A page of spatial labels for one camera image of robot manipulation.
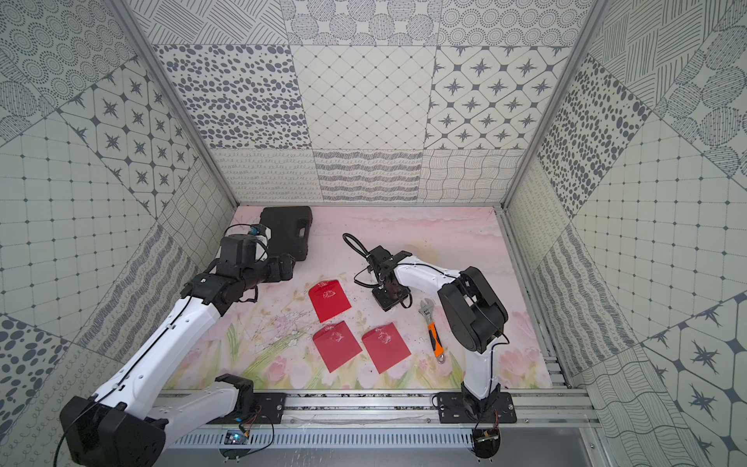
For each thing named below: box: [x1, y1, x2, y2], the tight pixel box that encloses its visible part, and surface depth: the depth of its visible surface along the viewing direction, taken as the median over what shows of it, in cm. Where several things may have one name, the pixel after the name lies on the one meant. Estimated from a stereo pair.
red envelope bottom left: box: [312, 320, 363, 374], surface depth 87 cm
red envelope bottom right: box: [361, 323, 413, 375], surface depth 87 cm
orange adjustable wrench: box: [419, 297, 447, 364], surface depth 88 cm
